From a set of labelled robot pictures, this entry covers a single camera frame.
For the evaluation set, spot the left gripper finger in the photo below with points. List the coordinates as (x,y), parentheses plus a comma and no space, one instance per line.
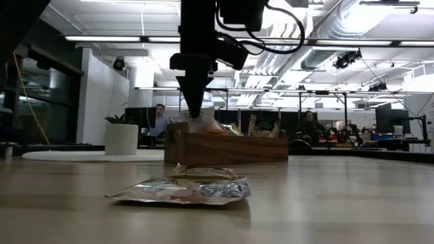
(195,96)

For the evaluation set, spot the white orange tea packet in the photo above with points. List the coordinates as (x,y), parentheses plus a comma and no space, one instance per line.
(203,123)

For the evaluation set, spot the brown wooden compartment tray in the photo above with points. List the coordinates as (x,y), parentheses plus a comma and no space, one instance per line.
(225,149)

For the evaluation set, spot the silver green front packet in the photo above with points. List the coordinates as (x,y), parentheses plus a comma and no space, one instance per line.
(183,192)

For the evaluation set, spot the black monitor on arm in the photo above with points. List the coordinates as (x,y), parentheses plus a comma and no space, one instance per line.
(391,120)

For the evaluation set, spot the background black robot arm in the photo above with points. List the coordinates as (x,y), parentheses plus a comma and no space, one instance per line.
(334,135)
(352,132)

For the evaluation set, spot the person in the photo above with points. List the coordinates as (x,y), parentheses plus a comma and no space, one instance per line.
(160,122)
(310,128)

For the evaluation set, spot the black desk monitor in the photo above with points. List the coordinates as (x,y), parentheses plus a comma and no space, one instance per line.
(139,117)

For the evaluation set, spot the small green succulent plant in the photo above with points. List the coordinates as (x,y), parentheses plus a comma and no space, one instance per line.
(117,119)

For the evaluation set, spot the black round spotlight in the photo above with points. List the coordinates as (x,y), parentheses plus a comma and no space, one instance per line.
(118,63)

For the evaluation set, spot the white plant pot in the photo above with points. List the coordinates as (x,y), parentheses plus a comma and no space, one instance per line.
(121,139)

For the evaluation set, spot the black partition panels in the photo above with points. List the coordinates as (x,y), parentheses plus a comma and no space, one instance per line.
(291,122)

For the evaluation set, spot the black office chair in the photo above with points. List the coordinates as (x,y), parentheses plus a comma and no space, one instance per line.
(300,144)

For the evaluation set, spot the white round mat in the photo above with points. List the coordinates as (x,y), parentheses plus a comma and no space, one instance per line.
(91,156)

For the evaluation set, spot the long light bar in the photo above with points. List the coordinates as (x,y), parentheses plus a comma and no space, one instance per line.
(339,42)

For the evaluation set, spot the blue box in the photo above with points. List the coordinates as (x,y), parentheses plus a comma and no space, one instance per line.
(383,136)

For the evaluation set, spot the white cup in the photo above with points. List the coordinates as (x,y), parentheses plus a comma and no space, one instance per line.
(7,150)

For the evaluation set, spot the white container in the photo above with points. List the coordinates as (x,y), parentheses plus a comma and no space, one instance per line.
(398,130)

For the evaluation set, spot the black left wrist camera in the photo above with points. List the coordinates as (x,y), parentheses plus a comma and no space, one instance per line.
(242,13)

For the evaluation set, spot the black metal rack frame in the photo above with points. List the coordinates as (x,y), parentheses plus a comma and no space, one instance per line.
(305,91)

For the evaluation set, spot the black ceiling camera cluster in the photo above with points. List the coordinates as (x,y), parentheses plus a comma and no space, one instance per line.
(346,59)

